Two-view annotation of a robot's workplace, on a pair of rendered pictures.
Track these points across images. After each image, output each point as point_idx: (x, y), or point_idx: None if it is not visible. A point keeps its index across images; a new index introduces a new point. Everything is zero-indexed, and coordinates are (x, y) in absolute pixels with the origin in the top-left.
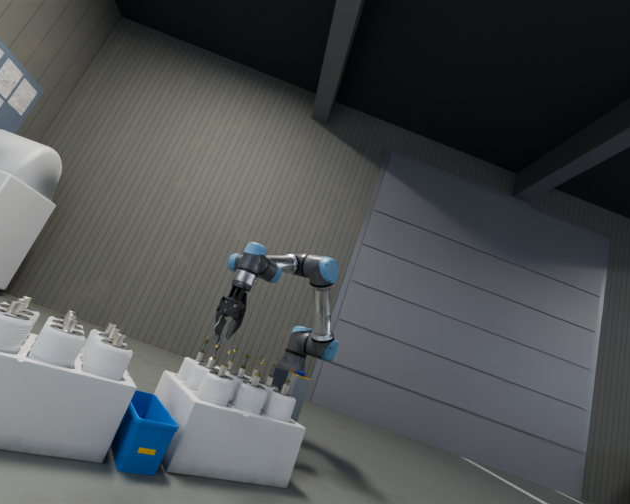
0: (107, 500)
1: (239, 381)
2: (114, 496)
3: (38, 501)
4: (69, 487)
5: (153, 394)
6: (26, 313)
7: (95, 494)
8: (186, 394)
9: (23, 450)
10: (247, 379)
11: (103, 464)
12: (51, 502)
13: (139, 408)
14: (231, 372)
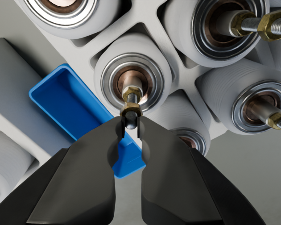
0: (138, 177)
1: (224, 66)
2: (138, 172)
3: (115, 194)
4: (116, 179)
5: (63, 68)
6: None
7: (130, 177)
8: (134, 140)
9: None
10: (252, 44)
11: None
12: (120, 192)
13: (64, 68)
14: (196, 14)
